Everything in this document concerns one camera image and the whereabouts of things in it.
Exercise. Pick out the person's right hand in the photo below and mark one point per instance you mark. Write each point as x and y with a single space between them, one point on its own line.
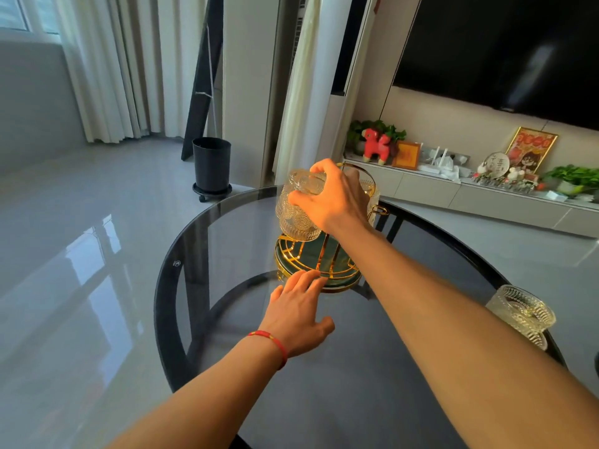
341 203

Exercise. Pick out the person's left hand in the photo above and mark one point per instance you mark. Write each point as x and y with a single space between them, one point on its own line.
292 320

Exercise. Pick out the person's left thumb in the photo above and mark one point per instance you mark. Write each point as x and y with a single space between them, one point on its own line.
324 331

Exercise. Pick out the person's right thumb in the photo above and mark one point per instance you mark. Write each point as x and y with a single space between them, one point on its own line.
303 201

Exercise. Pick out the person's left little finger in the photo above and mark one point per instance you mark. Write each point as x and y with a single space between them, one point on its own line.
276 292

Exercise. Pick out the person's left middle finger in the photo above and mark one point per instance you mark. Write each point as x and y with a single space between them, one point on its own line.
305 278

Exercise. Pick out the embossed clear glass cup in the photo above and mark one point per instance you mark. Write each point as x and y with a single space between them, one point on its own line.
306 182
522 309
370 201
297 224

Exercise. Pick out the person's left forearm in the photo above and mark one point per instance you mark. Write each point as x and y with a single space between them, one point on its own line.
206 406

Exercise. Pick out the person's right forearm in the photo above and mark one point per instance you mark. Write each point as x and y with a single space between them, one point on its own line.
458 350

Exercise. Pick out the green round tray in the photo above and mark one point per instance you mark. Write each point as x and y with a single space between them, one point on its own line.
299 257

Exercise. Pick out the green potted plant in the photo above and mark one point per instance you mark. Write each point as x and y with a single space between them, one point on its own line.
360 130

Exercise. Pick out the red plush horse toy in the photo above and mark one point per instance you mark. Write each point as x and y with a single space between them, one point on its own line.
376 145

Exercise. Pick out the black round bin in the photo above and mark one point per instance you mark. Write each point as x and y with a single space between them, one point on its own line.
212 163

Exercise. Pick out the cream curtain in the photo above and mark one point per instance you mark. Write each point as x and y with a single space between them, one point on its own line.
304 88

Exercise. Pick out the small orange framed picture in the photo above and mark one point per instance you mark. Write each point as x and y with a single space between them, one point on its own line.
406 155

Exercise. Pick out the white standing air conditioner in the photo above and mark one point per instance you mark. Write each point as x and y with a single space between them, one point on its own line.
346 65

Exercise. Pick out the white router with antennas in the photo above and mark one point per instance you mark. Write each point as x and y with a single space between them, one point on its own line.
442 164

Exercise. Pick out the white low media cabinet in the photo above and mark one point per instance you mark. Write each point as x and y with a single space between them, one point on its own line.
468 196

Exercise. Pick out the round white decorative plate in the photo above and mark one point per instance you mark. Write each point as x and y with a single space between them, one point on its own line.
496 164

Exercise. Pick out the row of small figurines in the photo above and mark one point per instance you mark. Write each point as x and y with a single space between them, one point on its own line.
507 181

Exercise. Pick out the white window curtain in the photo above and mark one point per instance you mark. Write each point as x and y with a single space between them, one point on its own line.
126 65

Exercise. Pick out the gold framed cartoon picture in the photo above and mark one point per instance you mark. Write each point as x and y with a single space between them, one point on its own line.
533 147

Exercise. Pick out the small white box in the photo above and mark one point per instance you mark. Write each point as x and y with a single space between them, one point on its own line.
557 196

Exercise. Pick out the green plant in white pot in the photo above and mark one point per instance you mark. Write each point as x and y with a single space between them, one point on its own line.
574 178

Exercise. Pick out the window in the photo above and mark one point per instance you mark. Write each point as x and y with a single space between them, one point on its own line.
23 13

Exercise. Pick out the black leaning frame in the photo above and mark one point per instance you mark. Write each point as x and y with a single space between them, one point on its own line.
201 88

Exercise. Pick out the black wall television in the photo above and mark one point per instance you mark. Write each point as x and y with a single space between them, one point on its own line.
496 46

